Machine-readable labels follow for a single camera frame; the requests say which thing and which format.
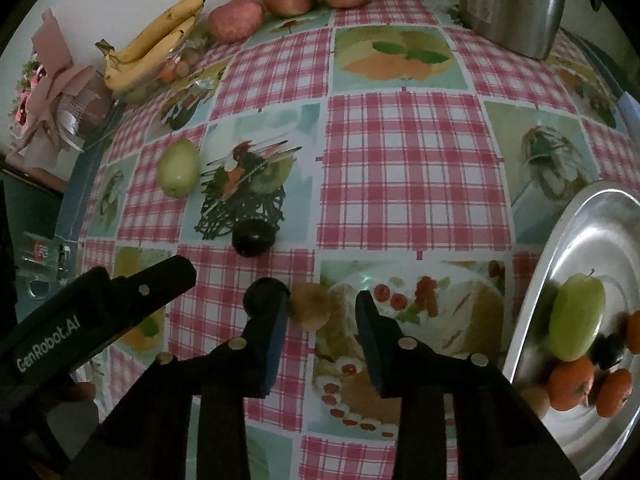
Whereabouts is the dark plum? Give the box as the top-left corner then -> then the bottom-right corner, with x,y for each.
231,220 -> 277,257
590,332 -> 626,371

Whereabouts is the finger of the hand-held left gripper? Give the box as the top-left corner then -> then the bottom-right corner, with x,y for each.
107,254 -> 197,330

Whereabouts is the yellow banana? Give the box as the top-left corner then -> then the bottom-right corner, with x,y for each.
102,0 -> 207,63
103,16 -> 197,92

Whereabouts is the pink flower bouquet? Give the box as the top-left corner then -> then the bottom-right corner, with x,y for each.
5,7 -> 113,171

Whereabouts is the steel plate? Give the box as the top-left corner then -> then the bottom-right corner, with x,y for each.
501,180 -> 640,480

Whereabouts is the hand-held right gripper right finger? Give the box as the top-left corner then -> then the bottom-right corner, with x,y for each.
354,290 -> 583,480

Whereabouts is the glass mug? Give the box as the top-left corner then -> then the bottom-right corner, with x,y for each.
20,230 -> 81,301

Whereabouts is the large green fruit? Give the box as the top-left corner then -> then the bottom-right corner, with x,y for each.
548,270 -> 607,362

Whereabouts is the small brown kiwi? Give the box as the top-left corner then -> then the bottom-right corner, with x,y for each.
520,385 -> 551,418

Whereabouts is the steel thermos jug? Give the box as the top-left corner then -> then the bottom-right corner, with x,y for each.
459,0 -> 571,61

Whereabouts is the large brown kiwi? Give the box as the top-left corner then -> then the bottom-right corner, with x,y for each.
289,282 -> 332,331

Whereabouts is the glass fruit bowl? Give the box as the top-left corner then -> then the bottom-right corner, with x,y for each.
117,25 -> 213,106

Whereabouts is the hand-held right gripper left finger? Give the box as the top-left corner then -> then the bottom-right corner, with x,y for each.
65,277 -> 292,480

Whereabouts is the orange tangerine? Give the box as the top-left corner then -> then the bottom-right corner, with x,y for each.
596,368 -> 633,418
625,310 -> 640,356
546,356 -> 596,412

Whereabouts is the person's left hand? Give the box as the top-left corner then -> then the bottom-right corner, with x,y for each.
62,381 -> 97,403

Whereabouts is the small green fruit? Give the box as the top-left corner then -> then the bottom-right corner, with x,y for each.
156,138 -> 202,198

